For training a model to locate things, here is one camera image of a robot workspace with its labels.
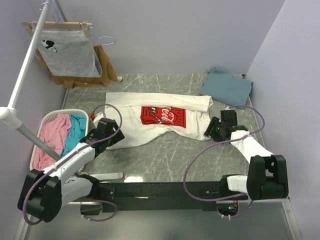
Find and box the white coca-cola t-shirt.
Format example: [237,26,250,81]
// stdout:
[101,92,214,149]

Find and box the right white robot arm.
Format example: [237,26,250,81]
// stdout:
[204,109,289,201]

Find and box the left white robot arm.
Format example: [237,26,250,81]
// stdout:
[18,118,125,225]

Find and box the white laundry basket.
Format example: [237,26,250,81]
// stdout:
[37,109,89,157]

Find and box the teal garment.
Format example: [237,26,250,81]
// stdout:
[61,114,87,157]

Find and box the folded blue t-shirt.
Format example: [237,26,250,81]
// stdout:
[199,67,253,106]

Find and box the pink garment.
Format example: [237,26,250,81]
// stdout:
[32,113,72,171]

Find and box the brown garment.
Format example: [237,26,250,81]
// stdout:
[35,45,119,89]

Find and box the black base beam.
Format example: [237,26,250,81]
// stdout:
[69,181,251,216]

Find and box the grey panda t-shirt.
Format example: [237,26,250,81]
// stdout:
[37,30,102,78]

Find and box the white clothes rack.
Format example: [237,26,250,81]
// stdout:
[0,0,61,161]

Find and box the wooden clip hanger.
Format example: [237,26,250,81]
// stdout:
[21,21,94,38]

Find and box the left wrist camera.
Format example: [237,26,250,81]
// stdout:
[90,112,106,125]

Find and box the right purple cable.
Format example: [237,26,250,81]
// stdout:
[182,104,266,218]

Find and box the aluminium rail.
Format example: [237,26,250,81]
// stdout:
[24,194,291,208]

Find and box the blue wire hanger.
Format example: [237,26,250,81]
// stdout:
[40,0,117,46]

